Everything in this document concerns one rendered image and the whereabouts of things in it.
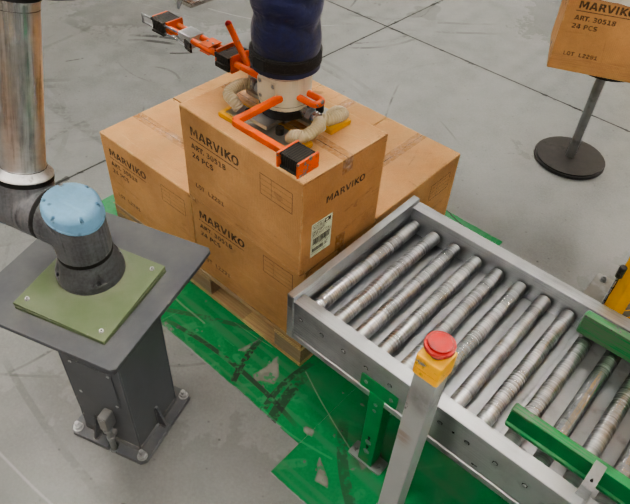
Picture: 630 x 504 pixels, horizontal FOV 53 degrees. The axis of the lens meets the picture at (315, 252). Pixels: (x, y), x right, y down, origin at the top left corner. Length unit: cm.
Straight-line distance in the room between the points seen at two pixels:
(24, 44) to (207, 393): 144
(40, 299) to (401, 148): 161
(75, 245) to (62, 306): 20
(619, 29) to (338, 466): 234
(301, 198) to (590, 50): 194
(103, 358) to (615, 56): 270
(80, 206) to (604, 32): 255
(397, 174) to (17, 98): 150
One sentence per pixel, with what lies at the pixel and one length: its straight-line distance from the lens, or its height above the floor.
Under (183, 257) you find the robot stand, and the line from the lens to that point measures 194.
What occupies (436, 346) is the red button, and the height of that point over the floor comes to 104.
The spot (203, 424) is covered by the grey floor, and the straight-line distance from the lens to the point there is 245.
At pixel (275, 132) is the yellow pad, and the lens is 204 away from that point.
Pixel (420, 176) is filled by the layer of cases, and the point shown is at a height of 54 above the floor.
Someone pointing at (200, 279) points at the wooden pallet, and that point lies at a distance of 280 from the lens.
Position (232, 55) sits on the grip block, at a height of 109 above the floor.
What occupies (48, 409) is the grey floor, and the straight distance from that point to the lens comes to 261.
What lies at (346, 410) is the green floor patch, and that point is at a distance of 248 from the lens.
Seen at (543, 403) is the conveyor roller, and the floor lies 55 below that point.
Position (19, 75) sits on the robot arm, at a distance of 168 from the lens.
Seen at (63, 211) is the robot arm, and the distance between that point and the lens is 170.
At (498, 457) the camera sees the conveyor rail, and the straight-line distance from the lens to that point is 184.
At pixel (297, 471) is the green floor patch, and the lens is 235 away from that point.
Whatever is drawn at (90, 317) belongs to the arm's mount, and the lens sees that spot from 181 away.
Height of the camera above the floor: 211
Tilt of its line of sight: 45 degrees down
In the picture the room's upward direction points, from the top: 4 degrees clockwise
